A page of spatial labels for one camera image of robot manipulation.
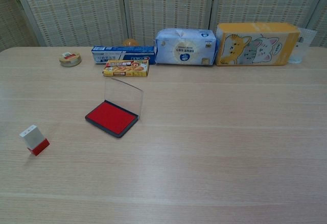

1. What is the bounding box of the small red white stamp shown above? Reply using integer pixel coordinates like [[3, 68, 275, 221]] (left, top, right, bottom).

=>
[[19, 124, 51, 156]]

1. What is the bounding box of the red ink pad clear lid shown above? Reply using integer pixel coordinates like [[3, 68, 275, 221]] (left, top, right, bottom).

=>
[[84, 78, 144, 139]]

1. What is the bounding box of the yellow curry food box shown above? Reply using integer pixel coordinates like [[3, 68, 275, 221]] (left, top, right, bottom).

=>
[[103, 59, 150, 78]]

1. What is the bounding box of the blue white tissue pack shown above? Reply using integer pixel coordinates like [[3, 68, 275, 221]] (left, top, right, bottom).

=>
[[154, 28, 218, 66]]

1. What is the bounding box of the blue toothpaste box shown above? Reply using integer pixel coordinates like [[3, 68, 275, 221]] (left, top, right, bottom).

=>
[[91, 45, 156, 65]]

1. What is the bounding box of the round tan wooden box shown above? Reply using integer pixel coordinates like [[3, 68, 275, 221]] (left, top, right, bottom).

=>
[[58, 51, 82, 67]]

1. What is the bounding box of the yellow cat tissue pack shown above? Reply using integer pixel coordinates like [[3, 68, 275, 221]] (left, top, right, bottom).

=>
[[215, 21, 301, 67]]

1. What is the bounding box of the woven folding screen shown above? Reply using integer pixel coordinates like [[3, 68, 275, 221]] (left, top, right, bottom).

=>
[[0, 0, 327, 53]]

